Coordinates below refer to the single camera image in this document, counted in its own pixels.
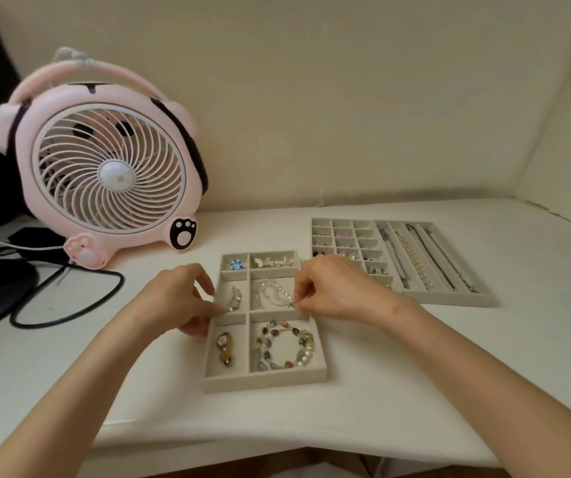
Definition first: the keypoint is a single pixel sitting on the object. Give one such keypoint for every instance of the grey earring grid tray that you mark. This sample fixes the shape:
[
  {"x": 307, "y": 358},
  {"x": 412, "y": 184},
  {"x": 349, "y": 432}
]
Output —
[{"x": 322, "y": 221}]

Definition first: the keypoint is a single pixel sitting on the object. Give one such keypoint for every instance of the grey bracelet tray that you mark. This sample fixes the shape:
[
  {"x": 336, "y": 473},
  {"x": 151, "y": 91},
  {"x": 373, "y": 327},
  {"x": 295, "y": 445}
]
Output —
[{"x": 240, "y": 385}]

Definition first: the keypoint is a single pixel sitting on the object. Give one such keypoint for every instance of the black flat power adapter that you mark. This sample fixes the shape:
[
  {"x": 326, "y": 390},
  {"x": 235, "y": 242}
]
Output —
[{"x": 36, "y": 238}]

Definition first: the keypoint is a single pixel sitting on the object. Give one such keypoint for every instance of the person's right hand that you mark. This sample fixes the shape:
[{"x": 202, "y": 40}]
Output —
[{"x": 345, "y": 293}]

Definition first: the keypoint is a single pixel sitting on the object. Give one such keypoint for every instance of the rhinestone bow brooch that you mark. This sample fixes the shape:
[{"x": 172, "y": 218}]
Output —
[{"x": 281, "y": 262}]

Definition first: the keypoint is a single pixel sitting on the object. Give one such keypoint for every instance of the person's left hand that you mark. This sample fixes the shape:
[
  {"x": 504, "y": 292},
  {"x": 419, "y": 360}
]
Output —
[{"x": 176, "y": 298}]

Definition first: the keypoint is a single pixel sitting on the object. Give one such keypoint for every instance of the white heart brooch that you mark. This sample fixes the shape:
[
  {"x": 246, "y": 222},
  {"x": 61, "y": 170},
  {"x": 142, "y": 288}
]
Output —
[{"x": 258, "y": 262}]

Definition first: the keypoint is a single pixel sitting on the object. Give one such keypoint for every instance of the pink animal-shaped desk fan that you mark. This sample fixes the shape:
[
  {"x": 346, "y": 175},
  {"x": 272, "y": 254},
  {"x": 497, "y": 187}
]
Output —
[{"x": 111, "y": 174}]

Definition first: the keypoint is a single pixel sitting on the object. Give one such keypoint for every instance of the person's right forearm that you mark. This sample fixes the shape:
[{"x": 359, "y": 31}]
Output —
[{"x": 504, "y": 393}]

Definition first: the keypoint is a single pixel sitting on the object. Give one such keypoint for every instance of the white table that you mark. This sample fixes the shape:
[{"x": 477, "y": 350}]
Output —
[{"x": 464, "y": 353}]

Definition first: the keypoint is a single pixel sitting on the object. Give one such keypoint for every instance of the shiny wide hoop earring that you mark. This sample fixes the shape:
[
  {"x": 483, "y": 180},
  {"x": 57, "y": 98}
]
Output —
[{"x": 377, "y": 270}]

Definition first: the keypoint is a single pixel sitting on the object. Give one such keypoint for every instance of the grey necklace tray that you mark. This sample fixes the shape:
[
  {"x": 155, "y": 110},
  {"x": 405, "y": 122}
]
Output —
[{"x": 479, "y": 299}]

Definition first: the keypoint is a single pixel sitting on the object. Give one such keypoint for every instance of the person's left forearm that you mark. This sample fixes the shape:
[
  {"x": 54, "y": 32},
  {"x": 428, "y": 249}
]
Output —
[{"x": 76, "y": 398}]

